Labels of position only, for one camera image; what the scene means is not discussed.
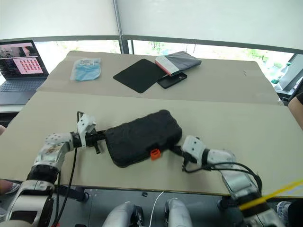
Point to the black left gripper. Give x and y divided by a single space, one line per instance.
91 140

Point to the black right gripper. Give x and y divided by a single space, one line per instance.
188 156

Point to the black plastic tool case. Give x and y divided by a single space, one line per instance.
142 137

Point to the person's bare forearm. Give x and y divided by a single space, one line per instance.
296 108

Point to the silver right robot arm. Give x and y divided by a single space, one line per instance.
236 175

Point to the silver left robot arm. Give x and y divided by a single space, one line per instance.
47 153

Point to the black phone case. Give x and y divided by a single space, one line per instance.
172 81

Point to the silver robot leg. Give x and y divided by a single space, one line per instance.
177 212
123 212

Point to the blue plastic packet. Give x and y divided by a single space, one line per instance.
86 71

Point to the black rectangular mat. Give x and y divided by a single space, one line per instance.
139 75

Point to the red white book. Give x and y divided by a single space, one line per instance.
166 65

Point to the grey fabric pouch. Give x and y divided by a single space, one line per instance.
184 61

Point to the dark grey laptop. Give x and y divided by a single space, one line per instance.
21 71

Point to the pink shoe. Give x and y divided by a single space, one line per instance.
9 186

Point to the grey shoe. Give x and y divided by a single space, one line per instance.
284 209

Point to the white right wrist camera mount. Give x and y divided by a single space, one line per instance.
194 146

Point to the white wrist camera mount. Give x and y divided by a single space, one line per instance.
194 146
85 125

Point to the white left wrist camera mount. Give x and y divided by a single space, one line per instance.
85 125

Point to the dark window frame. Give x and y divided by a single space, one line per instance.
123 43

